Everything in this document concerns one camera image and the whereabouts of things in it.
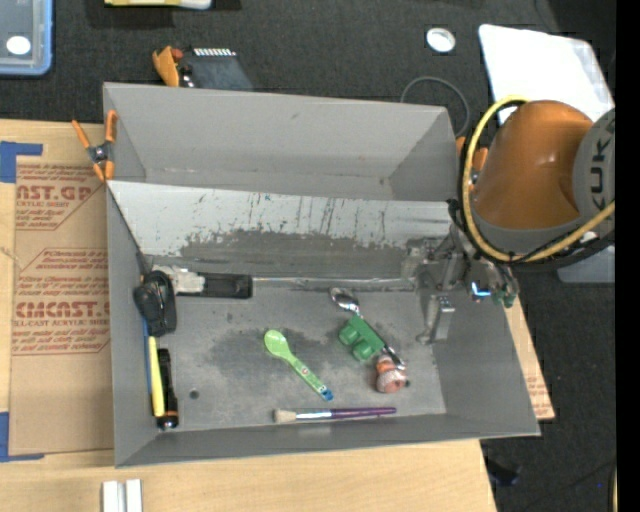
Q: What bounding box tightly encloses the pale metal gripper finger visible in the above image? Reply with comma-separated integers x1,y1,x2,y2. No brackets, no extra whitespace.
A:
416,293,457,346
401,239,426,295

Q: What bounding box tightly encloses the orange and white toy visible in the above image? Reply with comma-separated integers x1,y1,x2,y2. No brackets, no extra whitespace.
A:
374,353,412,395

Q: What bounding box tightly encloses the metal spoon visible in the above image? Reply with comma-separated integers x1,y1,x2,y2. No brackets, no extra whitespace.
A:
329,286,407,372

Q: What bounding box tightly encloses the green toy block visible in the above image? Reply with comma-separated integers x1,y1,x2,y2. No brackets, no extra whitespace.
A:
337,314,387,363

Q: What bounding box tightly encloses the green plastic spoon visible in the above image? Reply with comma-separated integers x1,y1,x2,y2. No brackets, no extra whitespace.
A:
263,328,335,403

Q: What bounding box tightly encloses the black and white tube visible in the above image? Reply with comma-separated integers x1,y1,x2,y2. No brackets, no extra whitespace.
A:
152,266,254,300

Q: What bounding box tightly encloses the grey metal bin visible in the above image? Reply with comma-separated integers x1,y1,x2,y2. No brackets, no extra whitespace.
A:
102,82,542,469

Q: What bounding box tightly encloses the black rounded device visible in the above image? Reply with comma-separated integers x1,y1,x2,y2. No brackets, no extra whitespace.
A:
132,270,179,338

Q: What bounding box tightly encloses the blue pen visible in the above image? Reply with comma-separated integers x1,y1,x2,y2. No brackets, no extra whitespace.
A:
141,319,154,404

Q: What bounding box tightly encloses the yellow marker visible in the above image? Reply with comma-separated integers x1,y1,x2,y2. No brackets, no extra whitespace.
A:
148,335,167,419

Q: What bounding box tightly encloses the brown cardboard board red print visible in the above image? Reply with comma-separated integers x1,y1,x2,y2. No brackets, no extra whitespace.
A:
0,118,556,457

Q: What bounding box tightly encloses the purple handled paintbrush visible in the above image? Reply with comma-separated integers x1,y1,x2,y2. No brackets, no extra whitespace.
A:
272,406,398,425

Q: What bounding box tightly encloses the black marker orange ring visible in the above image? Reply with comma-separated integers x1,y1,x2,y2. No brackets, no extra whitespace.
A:
156,347,180,431

